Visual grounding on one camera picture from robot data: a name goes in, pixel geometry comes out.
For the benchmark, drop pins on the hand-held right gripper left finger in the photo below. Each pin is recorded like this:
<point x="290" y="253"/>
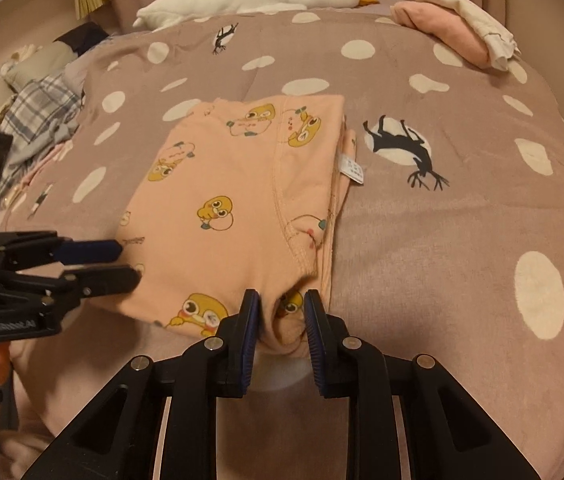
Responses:
<point x="243" y="360"/>

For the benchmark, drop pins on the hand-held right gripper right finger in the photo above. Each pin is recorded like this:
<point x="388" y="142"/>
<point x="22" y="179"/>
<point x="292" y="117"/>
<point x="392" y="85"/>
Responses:
<point x="316" y="360"/>

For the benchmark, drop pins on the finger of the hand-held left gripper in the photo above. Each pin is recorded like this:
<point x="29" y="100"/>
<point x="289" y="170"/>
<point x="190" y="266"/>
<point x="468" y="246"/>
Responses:
<point x="92" y="251"/>
<point x="112" y="277"/>

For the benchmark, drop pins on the peach cartoon print pants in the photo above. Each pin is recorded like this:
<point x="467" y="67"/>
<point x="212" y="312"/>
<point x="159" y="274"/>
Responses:
<point x="242" y="200"/>

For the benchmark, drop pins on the blue plaid cloth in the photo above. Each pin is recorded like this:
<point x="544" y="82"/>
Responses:
<point x="42" y="115"/>

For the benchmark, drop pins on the beige pillow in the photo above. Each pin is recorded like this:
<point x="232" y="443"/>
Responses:
<point x="37" y="65"/>

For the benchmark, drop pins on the mauve white-spotted blanket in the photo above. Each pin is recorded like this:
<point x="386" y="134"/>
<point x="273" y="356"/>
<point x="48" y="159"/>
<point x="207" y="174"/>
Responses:
<point x="436" y="235"/>

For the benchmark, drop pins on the dark cloth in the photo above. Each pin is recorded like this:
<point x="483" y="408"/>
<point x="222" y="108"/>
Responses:
<point x="82" y="35"/>

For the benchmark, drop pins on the pink folded cloth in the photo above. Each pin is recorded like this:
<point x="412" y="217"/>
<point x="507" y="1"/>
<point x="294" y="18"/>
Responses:
<point x="441" y="25"/>

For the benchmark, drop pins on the white folded cloth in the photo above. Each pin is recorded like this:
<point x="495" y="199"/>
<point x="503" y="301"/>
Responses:
<point x="466" y="7"/>

